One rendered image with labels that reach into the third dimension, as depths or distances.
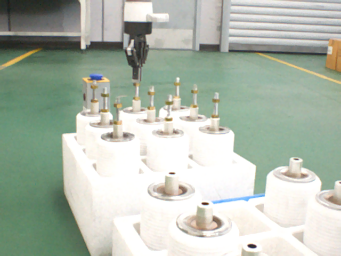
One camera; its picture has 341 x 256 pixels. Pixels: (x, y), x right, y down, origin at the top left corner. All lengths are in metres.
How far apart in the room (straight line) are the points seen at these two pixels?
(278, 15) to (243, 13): 0.48
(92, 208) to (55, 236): 0.20
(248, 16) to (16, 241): 5.32
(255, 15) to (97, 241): 5.38
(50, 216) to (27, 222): 0.06
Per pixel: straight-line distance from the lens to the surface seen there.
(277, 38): 6.28
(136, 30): 1.18
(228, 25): 6.03
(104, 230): 0.98
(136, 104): 1.23
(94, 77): 1.36
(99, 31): 6.00
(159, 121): 1.13
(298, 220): 0.81
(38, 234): 1.13
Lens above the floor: 0.53
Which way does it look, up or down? 15 degrees down
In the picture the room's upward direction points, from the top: 2 degrees clockwise
